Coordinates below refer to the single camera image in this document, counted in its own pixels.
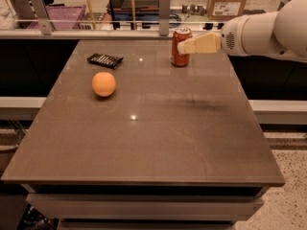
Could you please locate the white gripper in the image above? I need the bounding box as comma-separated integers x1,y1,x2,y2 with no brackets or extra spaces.
177,15,248,56

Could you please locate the red coke can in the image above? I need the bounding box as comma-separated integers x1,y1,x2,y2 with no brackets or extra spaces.
172,27,192,67

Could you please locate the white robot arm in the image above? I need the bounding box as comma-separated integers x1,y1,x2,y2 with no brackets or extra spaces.
177,0,307,63

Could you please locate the cardboard box with label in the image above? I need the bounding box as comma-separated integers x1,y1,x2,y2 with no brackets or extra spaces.
206,0,247,20

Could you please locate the black snack bar packet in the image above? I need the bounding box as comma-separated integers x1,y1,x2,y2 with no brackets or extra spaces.
87,54,123,69

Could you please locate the orange fruit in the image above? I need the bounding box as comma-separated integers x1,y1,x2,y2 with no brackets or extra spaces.
92,72,116,97

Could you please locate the purple plastic crate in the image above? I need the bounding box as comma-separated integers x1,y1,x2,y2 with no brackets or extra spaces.
27,5,87,31

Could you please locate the metal railing bracket middle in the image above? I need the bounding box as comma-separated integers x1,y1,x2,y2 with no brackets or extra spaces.
159,0,170,36

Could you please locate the metal railing bracket left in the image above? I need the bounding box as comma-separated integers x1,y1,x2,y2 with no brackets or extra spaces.
31,0,54,35

